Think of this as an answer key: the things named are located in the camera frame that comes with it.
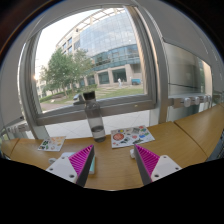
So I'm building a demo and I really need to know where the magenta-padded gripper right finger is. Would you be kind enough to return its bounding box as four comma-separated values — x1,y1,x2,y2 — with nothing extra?
133,143,183,186

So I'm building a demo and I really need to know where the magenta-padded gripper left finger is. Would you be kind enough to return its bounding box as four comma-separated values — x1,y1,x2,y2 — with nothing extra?
45,144,96,188

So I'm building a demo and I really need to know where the sticker sheet with food prints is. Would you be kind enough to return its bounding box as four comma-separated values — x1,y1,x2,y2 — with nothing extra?
37,135,67,153

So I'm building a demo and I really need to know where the sticker sheet with red circle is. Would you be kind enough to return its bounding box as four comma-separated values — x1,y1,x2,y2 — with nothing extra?
110,124,156,149

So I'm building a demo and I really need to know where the clear water bottle black cap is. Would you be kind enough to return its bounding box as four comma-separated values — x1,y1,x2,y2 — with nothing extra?
82,90,107,144

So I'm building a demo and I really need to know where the green tree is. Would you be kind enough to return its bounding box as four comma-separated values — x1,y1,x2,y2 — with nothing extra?
39,48,94,99

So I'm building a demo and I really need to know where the glass-fronted curved building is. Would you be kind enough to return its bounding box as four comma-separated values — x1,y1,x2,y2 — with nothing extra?
56,8,143,88

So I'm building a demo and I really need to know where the grey window frame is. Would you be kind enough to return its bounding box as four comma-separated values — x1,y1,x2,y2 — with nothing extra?
18,0,171,139

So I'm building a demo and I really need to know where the dark window handle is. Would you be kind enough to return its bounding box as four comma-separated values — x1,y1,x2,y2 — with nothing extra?
72,93,86,106

